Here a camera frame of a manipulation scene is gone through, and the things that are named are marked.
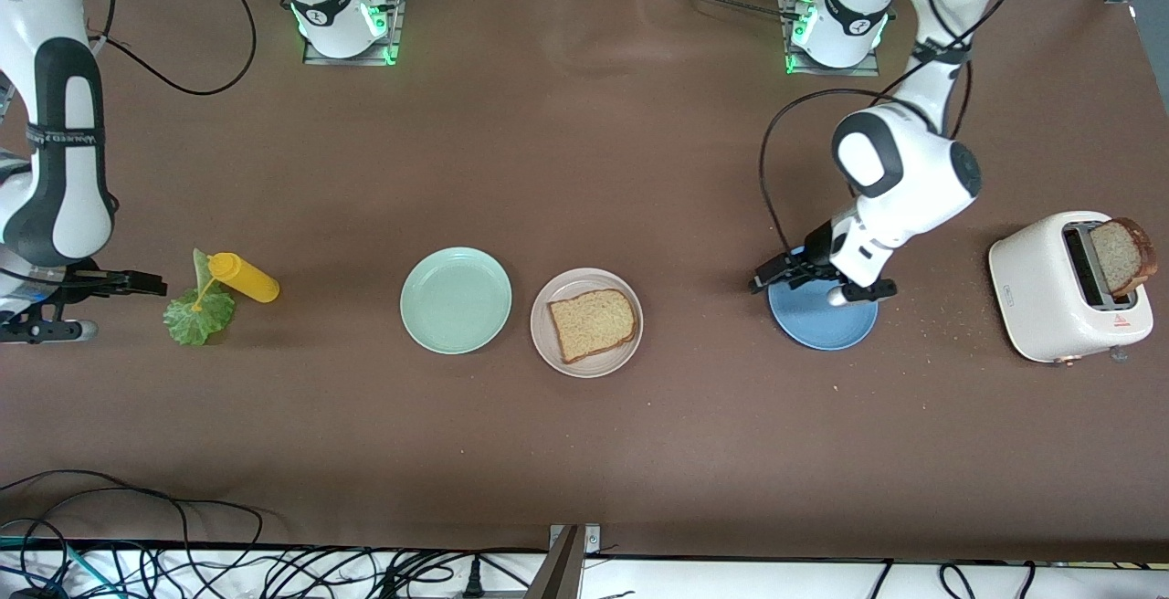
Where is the mint green plate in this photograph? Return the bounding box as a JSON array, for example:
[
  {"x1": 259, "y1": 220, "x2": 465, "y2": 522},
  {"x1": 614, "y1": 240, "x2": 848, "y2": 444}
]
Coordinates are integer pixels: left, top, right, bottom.
[{"x1": 400, "y1": 247, "x2": 513, "y2": 355}]

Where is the green lettuce leaf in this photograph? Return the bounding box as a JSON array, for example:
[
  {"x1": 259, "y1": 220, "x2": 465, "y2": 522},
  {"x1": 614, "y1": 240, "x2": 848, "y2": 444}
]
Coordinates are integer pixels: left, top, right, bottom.
[{"x1": 163, "y1": 248, "x2": 237, "y2": 347}]

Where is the teal cable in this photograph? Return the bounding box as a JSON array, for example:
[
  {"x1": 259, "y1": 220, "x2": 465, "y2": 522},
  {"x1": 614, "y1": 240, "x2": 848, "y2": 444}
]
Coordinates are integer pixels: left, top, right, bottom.
[{"x1": 0, "y1": 535, "x2": 101, "y2": 586}]

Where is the brown bread slice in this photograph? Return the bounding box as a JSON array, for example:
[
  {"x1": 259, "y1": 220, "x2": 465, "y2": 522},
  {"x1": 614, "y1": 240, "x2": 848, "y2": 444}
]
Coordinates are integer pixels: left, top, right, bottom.
[
  {"x1": 1090, "y1": 217, "x2": 1159, "y2": 299},
  {"x1": 547, "y1": 289, "x2": 638, "y2": 364}
]

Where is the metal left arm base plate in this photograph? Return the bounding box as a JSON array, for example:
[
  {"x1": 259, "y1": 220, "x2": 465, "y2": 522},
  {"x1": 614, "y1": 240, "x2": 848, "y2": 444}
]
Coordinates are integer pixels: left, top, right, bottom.
[{"x1": 781, "y1": 0, "x2": 882, "y2": 78}]

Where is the blue plate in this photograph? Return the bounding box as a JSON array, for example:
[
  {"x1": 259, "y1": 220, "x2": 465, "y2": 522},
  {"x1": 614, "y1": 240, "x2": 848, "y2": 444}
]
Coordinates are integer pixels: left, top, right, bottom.
[{"x1": 768, "y1": 244, "x2": 879, "y2": 352}]

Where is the grey metal table bracket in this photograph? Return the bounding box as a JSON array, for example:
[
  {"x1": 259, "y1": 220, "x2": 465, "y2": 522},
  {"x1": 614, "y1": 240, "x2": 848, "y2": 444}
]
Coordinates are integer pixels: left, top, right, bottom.
[{"x1": 550, "y1": 524, "x2": 602, "y2": 554}]

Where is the white toaster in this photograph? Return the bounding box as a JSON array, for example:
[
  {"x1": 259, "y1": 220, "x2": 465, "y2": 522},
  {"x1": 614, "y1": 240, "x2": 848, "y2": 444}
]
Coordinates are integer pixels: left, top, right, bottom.
[{"x1": 988, "y1": 211, "x2": 1154, "y2": 365}]

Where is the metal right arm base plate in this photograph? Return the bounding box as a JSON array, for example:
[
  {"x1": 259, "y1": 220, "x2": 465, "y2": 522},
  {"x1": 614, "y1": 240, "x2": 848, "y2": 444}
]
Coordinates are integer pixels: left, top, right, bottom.
[{"x1": 303, "y1": 0, "x2": 407, "y2": 66}]

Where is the beige plate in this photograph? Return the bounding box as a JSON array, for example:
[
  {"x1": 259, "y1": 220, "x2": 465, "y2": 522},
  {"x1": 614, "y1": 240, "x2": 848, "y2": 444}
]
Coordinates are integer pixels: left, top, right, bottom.
[{"x1": 531, "y1": 268, "x2": 645, "y2": 379}]

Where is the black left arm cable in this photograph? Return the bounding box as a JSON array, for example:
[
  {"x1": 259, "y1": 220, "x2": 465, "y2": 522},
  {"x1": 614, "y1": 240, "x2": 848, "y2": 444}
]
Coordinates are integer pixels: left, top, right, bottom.
[{"x1": 759, "y1": 0, "x2": 1024, "y2": 257}]

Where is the dark grey metal post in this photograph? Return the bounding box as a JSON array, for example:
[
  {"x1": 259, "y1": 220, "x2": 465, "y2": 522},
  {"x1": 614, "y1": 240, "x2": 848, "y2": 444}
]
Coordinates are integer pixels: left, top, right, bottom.
[{"x1": 525, "y1": 526, "x2": 585, "y2": 599}]

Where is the yellow mustard squeeze bottle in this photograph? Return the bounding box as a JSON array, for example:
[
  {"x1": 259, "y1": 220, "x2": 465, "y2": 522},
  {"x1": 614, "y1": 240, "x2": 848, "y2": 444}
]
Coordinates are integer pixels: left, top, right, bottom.
[{"x1": 190, "y1": 252, "x2": 280, "y2": 313}]

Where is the black looping cable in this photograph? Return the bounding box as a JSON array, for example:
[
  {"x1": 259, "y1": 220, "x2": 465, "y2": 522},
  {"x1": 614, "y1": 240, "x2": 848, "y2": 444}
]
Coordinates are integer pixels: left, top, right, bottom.
[{"x1": 0, "y1": 469, "x2": 266, "y2": 573}]

